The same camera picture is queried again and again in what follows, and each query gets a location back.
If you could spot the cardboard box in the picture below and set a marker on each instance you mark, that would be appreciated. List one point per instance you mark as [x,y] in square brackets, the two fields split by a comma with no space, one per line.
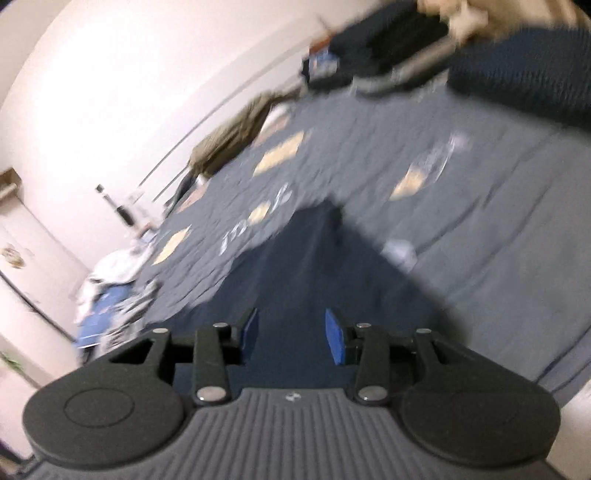
[8,182]

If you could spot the white crumpled garment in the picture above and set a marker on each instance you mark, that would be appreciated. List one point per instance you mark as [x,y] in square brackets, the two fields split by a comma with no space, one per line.
[115,272]

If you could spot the blue printed cloth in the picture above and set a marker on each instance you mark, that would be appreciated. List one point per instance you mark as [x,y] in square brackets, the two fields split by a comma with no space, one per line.
[99,318]

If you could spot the stack of dark folded clothes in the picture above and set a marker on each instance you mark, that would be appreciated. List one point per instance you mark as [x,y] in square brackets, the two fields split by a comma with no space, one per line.
[383,41]

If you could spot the cartoon animal sticker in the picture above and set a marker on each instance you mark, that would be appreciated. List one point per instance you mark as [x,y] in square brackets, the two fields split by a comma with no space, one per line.
[13,257]

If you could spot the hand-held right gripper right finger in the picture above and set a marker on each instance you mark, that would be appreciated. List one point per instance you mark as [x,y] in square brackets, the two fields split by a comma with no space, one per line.
[336,337]

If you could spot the navy blue garment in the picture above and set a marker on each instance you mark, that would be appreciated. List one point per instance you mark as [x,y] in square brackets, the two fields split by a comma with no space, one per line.
[323,277]

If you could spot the white wardrobe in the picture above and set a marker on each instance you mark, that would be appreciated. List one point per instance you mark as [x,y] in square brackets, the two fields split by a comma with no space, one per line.
[32,286]

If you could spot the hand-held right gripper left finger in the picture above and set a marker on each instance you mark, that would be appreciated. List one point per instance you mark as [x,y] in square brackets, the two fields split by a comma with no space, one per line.
[249,334]

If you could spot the black hanging tool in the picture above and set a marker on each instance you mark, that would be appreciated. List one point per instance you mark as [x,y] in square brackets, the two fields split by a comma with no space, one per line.
[122,212]

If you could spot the dark dotted folded garment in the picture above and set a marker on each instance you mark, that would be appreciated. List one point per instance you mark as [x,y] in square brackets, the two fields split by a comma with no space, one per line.
[521,74]

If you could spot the grey fish print bedspread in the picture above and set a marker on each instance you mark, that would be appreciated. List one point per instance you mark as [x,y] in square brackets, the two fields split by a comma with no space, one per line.
[485,207]

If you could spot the grey crumpled garment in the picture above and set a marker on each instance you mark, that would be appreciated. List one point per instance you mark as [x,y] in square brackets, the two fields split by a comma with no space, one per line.
[138,304]

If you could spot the olive folded blanket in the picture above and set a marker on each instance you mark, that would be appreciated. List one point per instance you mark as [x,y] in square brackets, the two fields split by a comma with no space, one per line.
[231,138]

